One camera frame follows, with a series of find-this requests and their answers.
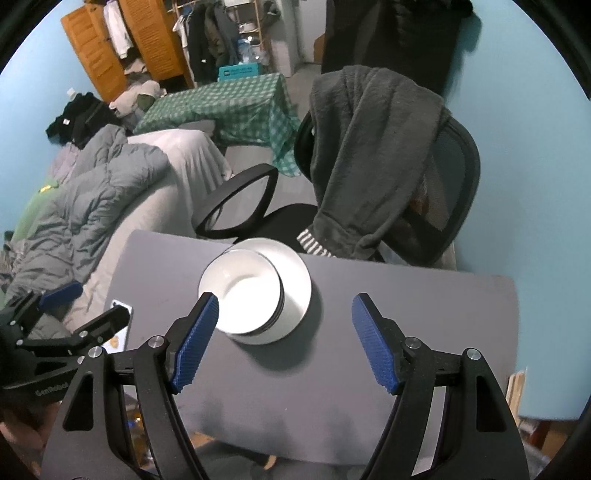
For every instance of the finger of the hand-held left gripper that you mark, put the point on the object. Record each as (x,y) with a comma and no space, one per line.
(106,325)
(60,295)

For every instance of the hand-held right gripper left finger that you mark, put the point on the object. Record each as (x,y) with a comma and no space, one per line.
(196,341)

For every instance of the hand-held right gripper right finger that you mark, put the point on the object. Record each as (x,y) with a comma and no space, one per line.
(374,344)

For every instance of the white plate with black rim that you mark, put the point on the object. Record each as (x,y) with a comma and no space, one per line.
(265,343)
(265,340)

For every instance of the stack of white plates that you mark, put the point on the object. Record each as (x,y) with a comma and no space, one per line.
(298,290)

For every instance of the person's left hand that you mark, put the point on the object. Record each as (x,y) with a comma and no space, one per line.
(18,434)

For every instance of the white smartphone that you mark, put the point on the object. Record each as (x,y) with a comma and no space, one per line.
(121,307)

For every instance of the green cloth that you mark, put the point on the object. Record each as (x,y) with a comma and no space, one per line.
(34,212)

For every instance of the grey quilted duvet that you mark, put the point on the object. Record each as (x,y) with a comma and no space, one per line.
(92,198)

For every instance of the lilac cloth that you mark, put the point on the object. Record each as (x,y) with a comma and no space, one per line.
(64,164)

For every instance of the black clothes pile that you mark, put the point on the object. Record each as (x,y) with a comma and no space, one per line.
(78,117)

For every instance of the light grey blanket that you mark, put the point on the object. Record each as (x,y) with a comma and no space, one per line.
(184,157)

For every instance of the black mesh office chair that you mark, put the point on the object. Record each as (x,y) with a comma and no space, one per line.
(452,175)

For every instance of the grey fleece robe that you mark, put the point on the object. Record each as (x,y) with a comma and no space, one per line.
(369,138)

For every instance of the beige clothes pile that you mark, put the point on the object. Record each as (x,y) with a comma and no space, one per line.
(134,97)

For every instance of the green checked tablecloth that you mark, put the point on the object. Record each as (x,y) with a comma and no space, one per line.
(221,101)

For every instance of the orange wooden wardrobe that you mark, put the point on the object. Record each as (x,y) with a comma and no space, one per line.
(152,41)

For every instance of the white hanging shirt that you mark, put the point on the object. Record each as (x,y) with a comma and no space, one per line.
(117,30)

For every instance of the teal plastic crate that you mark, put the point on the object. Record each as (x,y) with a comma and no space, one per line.
(239,72)

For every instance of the black hanging jacket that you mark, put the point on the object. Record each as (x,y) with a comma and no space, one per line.
(201,46)

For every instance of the olive hanging jacket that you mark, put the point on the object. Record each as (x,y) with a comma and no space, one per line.
(224,37)

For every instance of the large black hanging coat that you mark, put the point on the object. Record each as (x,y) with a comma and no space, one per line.
(392,32)

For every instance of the wooden shelf unit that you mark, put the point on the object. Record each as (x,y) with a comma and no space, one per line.
(251,27)

